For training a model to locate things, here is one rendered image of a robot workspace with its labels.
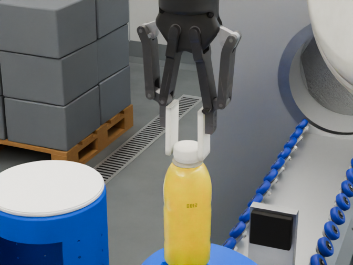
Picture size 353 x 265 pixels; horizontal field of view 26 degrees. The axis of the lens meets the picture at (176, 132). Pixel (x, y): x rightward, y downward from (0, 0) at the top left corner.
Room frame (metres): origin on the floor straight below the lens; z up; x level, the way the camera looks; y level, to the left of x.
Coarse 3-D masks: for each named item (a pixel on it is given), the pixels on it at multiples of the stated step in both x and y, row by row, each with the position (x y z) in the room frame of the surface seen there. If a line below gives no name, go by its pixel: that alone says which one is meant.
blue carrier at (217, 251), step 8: (216, 248) 1.01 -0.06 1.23; (224, 248) 1.01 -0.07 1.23; (152, 256) 1.04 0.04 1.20; (160, 256) 1.02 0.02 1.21; (216, 256) 0.99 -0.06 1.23; (224, 256) 0.99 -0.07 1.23; (232, 256) 1.00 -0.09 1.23; (240, 256) 1.00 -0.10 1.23; (144, 264) 1.03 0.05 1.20; (152, 264) 1.00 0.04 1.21; (160, 264) 0.99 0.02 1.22; (208, 264) 0.97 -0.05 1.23; (216, 264) 0.97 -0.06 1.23; (224, 264) 0.97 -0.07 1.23; (232, 264) 0.98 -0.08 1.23; (240, 264) 0.98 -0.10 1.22; (248, 264) 0.99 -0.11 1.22; (256, 264) 1.00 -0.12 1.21
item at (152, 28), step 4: (144, 24) 0.95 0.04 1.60; (148, 24) 0.95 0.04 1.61; (152, 24) 0.94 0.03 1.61; (148, 28) 0.95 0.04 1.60; (152, 28) 0.94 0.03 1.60; (156, 28) 0.94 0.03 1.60; (152, 32) 0.94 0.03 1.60; (156, 32) 0.94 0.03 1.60; (148, 36) 0.94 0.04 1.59; (152, 36) 0.94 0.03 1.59; (156, 36) 0.94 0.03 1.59
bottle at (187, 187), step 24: (168, 168) 0.93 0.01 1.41; (192, 168) 0.91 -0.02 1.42; (168, 192) 0.91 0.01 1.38; (192, 192) 0.90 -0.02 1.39; (168, 216) 0.91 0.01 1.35; (192, 216) 0.90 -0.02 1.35; (168, 240) 0.91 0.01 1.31; (192, 240) 0.90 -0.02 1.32; (168, 264) 0.91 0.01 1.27; (192, 264) 0.90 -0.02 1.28
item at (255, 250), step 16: (256, 208) 1.42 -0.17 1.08; (272, 208) 1.42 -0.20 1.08; (288, 208) 1.42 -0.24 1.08; (256, 224) 1.40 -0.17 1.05; (272, 224) 1.39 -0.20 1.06; (288, 224) 1.38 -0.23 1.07; (256, 240) 1.40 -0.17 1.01; (272, 240) 1.39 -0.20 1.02; (288, 240) 1.38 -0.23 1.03; (256, 256) 1.42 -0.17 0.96; (272, 256) 1.41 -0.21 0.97; (288, 256) 1.39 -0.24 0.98
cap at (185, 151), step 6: (174, 144) 0.94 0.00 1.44; (180, 144) 0.94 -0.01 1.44; (186, 144) 0.94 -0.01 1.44; (192, 144) 0.94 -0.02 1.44; (174, 150) 0.92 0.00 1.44; (180, 150) 0.92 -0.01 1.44; (186, 150) 0.91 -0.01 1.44; (192, 150) 0.91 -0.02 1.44; (174, 156) 0.92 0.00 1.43; (180, 156) 0.91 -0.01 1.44; (186, 156) 0.91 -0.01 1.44; (192, 156) 0.91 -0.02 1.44; (180, 162) 0.91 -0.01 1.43; (186, 162) 0.91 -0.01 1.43; (192, 162) 0.91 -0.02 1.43
